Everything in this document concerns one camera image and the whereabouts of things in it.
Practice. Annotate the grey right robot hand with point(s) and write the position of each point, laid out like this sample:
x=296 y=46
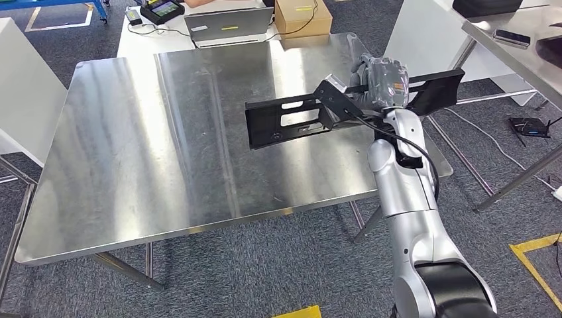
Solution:
x=386 y=83

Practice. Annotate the black plastic panel part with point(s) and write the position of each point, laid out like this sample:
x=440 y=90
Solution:
x=263 y=127

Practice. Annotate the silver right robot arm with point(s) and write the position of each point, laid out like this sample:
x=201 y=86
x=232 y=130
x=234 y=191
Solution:
x=408 y=197

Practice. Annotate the stainless steel workbench table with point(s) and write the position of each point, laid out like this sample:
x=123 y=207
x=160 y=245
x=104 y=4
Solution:
x=131 y=153

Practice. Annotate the blue steel shelf rack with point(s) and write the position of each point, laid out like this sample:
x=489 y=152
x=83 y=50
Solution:
x=52 y=3

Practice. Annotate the white panel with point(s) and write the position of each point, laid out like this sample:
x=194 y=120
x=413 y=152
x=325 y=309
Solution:
x=430 y=35
x=26 y=87

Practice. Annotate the cardboard box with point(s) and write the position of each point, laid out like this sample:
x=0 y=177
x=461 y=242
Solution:
x=303 y=19

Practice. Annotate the black bag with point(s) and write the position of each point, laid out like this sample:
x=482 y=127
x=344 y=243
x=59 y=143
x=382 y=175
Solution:
x=487 y=6

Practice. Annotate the black smartphone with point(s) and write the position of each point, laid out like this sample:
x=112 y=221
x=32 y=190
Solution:
x=511 y=38

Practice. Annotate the black router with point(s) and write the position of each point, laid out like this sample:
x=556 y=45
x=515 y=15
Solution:
x=531 y=127

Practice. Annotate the silver laptop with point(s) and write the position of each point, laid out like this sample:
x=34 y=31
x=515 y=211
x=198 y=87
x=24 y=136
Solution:
x=228 y=24

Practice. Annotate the dark round item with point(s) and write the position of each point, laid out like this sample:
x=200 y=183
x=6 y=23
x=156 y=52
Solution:
x=553 y=50

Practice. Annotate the yellow floor tape square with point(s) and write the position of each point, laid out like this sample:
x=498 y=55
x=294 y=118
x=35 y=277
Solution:
x=303 y=312
x=540 y=244

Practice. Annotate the black handheld terminal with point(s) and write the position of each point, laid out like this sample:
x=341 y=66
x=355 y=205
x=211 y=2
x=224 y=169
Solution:
x=162 y=11

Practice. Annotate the white table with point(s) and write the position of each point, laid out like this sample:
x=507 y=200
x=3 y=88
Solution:
x=145 y=44

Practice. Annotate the black power adapter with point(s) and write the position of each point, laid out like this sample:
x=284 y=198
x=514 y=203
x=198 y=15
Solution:
x=133 y=16

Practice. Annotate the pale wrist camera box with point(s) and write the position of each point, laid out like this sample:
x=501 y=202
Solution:
x=337 y=82

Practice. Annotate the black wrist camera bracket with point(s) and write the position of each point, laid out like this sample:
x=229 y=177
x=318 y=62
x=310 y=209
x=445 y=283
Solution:
x=338 y=107

